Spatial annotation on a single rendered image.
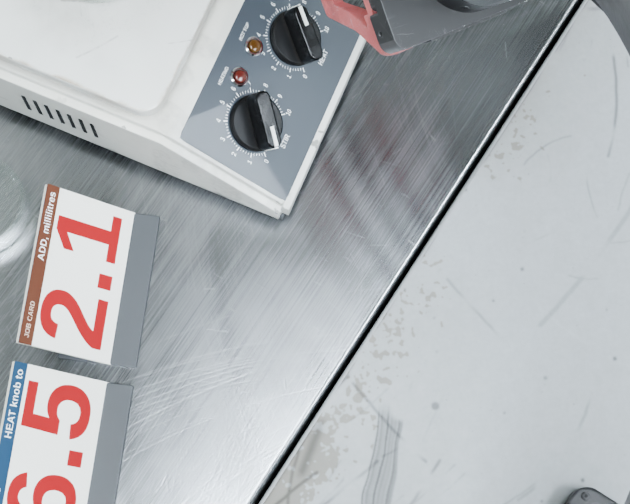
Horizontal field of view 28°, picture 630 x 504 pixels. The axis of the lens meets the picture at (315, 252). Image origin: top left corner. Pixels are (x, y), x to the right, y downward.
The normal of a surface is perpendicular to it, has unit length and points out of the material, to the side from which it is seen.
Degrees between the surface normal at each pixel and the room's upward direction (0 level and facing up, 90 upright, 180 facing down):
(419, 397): 0
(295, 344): 0
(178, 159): 90
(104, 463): 0
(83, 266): 40
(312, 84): 30
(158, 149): 90
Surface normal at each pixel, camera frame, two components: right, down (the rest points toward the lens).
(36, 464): 0.66, -0.12
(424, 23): 0.48, -0.02
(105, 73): 0.03, -0.25
